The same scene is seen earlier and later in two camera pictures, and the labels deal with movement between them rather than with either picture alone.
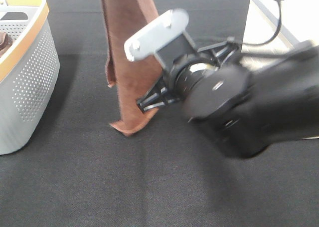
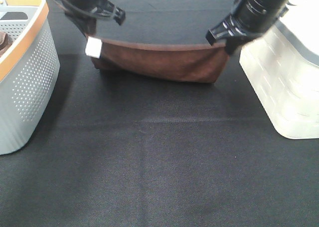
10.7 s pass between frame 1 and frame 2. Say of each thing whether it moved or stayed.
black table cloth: stayed
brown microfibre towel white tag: moved
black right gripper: moved
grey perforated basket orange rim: stayed
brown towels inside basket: stayed
